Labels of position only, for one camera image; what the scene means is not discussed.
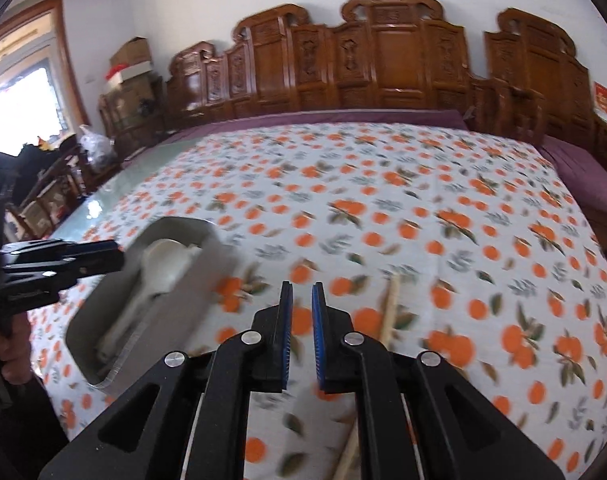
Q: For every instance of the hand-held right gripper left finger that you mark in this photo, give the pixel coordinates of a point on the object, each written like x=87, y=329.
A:
x=286, y=340

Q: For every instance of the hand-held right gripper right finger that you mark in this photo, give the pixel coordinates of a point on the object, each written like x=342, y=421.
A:
x=318, y=340

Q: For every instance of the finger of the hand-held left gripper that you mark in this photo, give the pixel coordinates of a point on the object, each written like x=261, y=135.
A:
x=68, y=271
x=63, y=251

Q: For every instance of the light bamboo chopstick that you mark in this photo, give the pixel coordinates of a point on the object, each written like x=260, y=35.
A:
x=389, y=310

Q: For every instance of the white plastic ladle spoon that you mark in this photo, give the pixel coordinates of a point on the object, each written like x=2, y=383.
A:
x=158, y=265

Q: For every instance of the grey metal tray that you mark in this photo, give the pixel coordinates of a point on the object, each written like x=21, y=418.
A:
x=183, y=312

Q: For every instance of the person's left hand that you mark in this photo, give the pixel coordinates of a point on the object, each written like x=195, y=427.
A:
x=15, y=355

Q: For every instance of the wooden chair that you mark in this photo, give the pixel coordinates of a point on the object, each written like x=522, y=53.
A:
x=48, y=195

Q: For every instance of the dark cloth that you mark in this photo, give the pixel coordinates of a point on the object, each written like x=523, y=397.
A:
x=40, y=149

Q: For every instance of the clear plastic bag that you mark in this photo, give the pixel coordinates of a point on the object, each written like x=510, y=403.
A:
x=97, y=146

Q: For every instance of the orange fruit print tablecloth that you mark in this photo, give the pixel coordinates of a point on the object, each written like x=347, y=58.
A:
x=383, y=210

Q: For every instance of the wooden side cabinet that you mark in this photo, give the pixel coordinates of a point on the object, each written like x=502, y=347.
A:
x=133, y=110

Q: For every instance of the person's dark trousers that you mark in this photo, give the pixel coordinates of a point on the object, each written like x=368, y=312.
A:
x=18, y=435

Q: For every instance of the white and red box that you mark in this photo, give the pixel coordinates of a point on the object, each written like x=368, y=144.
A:
x=128, y=72

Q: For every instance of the brown cardboard box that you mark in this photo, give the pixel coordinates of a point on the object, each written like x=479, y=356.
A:
x=132, y=52

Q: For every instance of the long purple bench cushion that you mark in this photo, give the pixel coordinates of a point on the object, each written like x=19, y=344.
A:
x=333, y=118

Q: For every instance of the long carved wooden bench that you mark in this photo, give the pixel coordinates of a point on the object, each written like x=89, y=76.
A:
x=393, y=60

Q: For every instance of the short purple bench cushion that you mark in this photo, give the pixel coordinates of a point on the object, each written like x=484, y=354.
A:
x=583, y=175

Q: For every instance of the carved wooden armchair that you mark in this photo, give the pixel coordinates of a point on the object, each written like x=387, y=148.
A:
x=538, y=60

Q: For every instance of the window with wooden frame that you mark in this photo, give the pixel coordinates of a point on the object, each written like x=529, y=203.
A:
x=18, y=85

